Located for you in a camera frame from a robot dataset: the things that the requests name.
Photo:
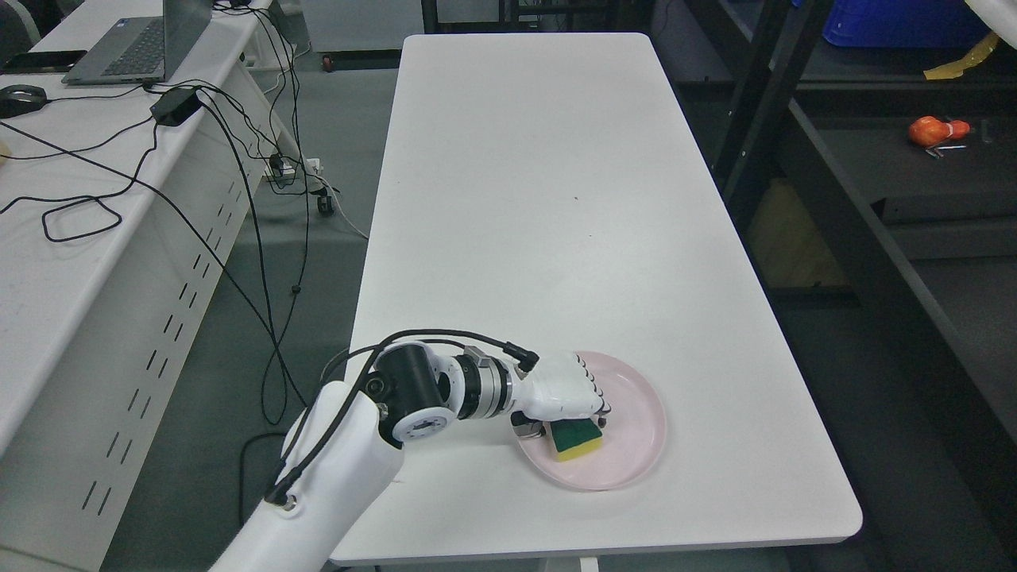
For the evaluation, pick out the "pink plate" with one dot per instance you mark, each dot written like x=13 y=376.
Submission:
x=631 y=443

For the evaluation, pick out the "white power strip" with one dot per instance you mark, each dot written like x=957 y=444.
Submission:
x=281 y=171

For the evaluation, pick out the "blue plastic bin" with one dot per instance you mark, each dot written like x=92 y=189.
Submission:
x=903 y=24

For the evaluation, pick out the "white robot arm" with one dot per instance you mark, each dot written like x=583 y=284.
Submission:
x=335 y=470

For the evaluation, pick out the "green yellow sponge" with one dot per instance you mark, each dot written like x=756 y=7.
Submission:
x=573 y=438

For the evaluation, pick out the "white table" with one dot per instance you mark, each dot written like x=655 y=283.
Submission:
x=545 y=189

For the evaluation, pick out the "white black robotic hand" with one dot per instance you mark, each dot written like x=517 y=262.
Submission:
x=559 y=387

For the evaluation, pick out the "black computer mouse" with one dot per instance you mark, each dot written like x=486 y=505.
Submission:
x=22 y=99

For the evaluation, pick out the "black metal rack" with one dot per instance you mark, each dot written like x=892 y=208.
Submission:
x=926 y=236

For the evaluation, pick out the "black power adapter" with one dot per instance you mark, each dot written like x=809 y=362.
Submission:
x=175 y=106

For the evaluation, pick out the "orange toy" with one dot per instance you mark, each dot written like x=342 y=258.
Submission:
x=929 y=131

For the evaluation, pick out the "grey laptop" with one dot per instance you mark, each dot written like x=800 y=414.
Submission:
x=143 y=49

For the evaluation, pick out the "black smartphone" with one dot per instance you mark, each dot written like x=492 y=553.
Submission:
x=43 y=62

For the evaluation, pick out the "white side desk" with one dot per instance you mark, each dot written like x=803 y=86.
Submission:
x=114 y=231

